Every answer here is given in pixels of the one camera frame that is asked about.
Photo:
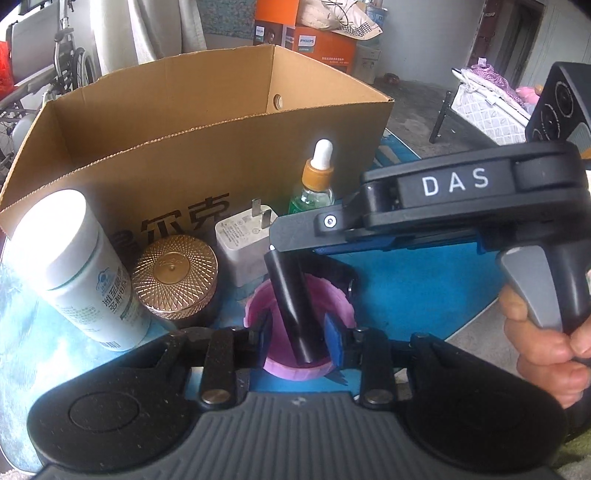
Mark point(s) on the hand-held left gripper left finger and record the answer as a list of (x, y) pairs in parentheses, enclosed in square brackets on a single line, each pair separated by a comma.
[(266, 331)]

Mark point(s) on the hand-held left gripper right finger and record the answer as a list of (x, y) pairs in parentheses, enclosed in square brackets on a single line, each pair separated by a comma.
[(333, 344)]

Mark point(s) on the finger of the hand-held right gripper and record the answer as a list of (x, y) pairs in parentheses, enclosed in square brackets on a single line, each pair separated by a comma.
[(300, 233), (369, 244)]

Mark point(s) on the pink plastic lid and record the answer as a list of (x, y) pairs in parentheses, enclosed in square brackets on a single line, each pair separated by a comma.
[(258, 302)]

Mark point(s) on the black cylinder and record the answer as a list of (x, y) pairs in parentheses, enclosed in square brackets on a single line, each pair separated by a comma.
[(293, 300)]

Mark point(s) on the green dropper bottle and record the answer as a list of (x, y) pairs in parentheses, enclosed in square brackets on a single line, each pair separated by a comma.
[(316, 184)]

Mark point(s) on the white charger plug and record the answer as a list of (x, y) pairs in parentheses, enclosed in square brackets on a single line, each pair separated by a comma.
[(240, 249)]

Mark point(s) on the gold lid cosmetic jar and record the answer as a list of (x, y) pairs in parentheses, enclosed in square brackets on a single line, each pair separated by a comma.
[(174, 267)]

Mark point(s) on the large brown cardboard box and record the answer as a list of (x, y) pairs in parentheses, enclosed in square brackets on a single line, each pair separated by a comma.
[(161, 129)]

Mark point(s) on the white plastic bottle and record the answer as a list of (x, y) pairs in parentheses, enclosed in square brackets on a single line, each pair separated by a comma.
[(92, 286)]

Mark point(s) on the person's right hand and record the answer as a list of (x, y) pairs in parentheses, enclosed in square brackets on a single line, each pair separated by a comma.
[(545, 355)]

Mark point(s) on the white basket with clothes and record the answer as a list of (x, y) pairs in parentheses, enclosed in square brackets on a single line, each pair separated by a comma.
[(489, 115)]

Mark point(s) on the pink patterned cloth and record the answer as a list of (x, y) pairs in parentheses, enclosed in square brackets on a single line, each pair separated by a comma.
[(494, 78)]

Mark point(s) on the beige checkered hat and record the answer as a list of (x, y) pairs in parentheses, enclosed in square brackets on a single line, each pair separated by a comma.
[(351, 23)]

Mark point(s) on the orange appliance box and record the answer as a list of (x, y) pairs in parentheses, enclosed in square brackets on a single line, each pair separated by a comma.
[(277, 14)]

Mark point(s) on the silver grey curtain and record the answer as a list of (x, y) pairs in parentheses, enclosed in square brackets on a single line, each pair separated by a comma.
[(152, 32)]

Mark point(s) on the grey wheelchair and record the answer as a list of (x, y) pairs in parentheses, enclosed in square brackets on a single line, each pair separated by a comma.
[(37, 46)]

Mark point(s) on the black metal bed frame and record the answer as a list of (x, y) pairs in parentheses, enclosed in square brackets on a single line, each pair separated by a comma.
[(441, 117)]

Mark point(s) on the teal floral wall cloth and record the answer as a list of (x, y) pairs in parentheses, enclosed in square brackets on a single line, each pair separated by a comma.
[(228, 16)]

